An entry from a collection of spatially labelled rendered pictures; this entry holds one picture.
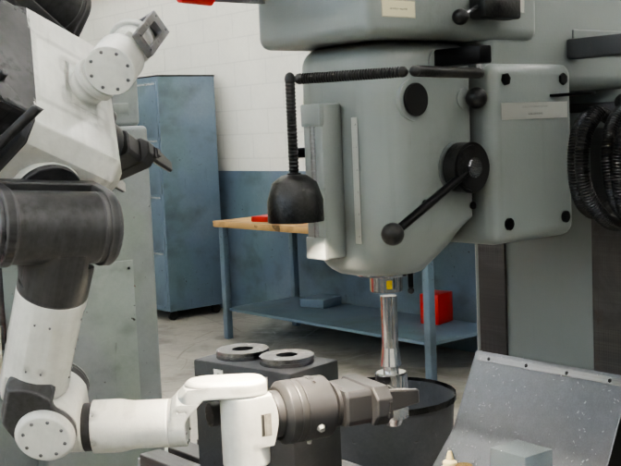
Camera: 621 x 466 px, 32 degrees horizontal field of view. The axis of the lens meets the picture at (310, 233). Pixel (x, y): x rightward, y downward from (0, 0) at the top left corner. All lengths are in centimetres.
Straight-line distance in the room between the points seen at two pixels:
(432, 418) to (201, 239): 567
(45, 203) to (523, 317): 90
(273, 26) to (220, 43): 765
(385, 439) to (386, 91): 213
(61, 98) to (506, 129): 61
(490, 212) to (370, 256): 20
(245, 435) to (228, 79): 771
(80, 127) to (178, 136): 738
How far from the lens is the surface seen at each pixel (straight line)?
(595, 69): 173
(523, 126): 157
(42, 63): 146
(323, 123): 143
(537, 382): 185
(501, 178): 153
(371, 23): 137
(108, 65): 139
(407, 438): 344
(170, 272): 879
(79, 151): 140
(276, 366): 172
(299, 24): 147
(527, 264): 185
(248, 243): 895
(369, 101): 142
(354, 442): 346
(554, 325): 183
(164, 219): 874
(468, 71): 138
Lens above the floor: 152
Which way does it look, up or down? 6 degrees down
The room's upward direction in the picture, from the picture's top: 2 degrees counter-clockwise
